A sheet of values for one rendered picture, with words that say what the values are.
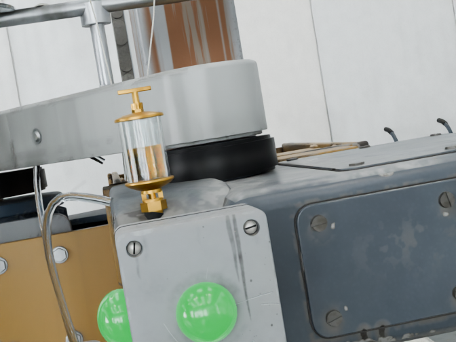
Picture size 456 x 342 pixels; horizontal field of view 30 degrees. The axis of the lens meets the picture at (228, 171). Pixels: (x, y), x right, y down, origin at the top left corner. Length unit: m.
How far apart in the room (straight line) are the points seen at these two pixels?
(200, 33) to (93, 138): 0.34
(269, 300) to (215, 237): 0.04
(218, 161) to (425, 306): 0.17
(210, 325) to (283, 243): 0.09
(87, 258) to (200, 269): 0.43
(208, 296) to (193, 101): 0.21
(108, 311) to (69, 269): 0.42
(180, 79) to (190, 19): 0.39
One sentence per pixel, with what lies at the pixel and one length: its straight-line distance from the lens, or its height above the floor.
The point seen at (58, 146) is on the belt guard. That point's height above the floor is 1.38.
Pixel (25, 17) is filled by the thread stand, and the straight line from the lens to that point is 0.81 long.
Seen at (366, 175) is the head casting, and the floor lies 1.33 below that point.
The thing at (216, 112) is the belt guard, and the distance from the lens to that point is 0.58.
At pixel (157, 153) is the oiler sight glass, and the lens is 0.48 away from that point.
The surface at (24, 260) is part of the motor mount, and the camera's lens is 0.85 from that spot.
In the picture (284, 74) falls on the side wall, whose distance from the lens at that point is 5.78.
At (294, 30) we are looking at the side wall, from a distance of 5.82.
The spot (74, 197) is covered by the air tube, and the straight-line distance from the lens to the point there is 0.56.
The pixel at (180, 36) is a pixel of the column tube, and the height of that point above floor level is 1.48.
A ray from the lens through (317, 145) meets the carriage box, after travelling 0.91.
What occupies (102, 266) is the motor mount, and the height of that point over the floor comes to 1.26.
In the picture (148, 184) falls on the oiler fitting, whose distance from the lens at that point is 0.48.
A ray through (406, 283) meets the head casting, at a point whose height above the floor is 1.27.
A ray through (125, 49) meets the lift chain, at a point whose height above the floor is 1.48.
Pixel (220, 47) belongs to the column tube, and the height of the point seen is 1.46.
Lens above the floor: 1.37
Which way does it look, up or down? 3 degrees down
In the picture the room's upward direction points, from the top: 9 degrees counter-clockwise
